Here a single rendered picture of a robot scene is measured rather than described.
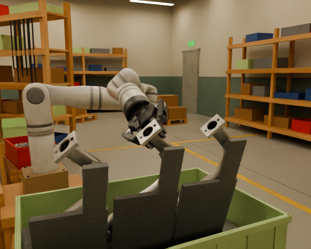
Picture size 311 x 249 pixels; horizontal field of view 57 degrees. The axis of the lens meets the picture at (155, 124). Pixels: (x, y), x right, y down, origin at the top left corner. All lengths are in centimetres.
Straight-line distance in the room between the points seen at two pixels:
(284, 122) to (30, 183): 552
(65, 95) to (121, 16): 1004
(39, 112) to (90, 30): 974
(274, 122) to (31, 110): 564
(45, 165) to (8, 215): 21
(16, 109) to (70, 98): 357
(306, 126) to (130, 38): 728
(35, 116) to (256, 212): 79
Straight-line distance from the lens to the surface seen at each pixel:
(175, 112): 761
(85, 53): 1007
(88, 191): 57
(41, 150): 113
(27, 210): 94
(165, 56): 1155
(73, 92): 114
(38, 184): 114
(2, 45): 478
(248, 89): 692
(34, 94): 110
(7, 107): 487
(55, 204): 94
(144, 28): 1133
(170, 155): 60
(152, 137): 59
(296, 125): 594
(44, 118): 111
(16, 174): 172
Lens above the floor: 130
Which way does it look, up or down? 10 degrees down
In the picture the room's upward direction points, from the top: straight up
